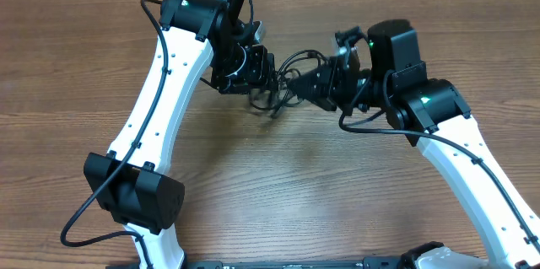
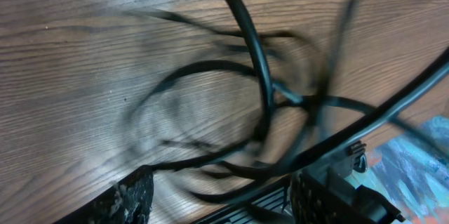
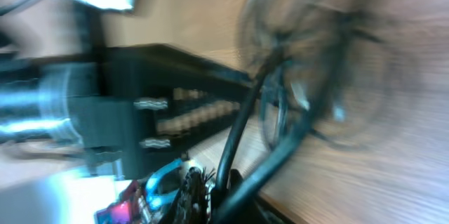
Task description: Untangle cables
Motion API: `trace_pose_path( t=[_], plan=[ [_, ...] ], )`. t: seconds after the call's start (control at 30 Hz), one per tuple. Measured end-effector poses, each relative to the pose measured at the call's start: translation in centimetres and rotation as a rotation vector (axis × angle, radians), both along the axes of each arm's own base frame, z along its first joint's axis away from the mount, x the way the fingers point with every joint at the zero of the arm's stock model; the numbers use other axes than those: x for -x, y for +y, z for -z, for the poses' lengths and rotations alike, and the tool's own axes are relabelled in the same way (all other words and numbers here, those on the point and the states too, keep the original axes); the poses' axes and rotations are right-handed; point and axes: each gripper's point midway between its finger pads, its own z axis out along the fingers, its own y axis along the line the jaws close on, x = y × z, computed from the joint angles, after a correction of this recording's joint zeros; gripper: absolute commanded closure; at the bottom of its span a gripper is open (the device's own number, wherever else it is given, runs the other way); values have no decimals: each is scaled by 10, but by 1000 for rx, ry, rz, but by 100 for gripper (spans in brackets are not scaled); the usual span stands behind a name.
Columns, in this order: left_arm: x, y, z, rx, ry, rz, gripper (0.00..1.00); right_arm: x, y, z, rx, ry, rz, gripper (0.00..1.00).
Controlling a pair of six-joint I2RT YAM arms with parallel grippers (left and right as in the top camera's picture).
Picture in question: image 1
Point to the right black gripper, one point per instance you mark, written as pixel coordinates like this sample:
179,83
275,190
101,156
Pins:
325,94

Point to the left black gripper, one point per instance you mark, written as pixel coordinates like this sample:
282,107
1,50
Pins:
261,71

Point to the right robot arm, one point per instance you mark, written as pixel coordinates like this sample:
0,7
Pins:
382,68

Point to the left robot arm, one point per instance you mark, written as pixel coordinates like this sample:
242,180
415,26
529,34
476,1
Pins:
131,180

